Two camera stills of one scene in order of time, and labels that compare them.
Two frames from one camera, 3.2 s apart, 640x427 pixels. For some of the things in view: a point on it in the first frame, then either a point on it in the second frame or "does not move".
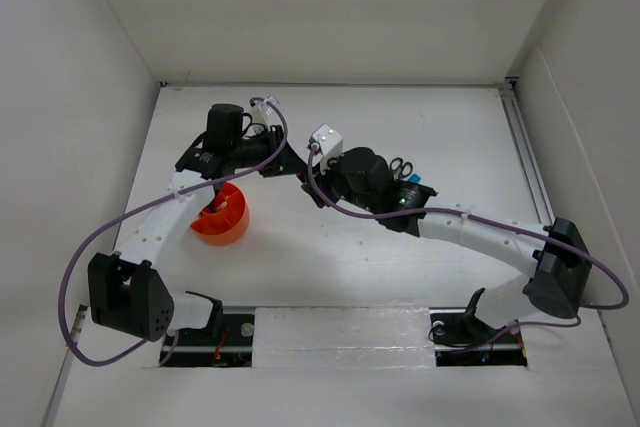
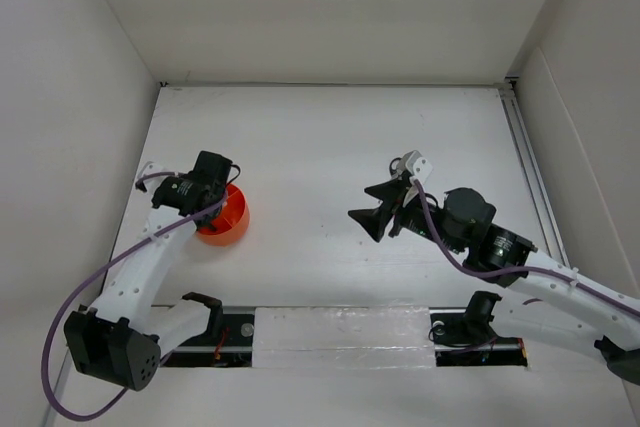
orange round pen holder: x=228 y=223 does not move
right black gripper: x=334 y=165 -> x=374 y=220
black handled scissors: x=399 y=168 does not move
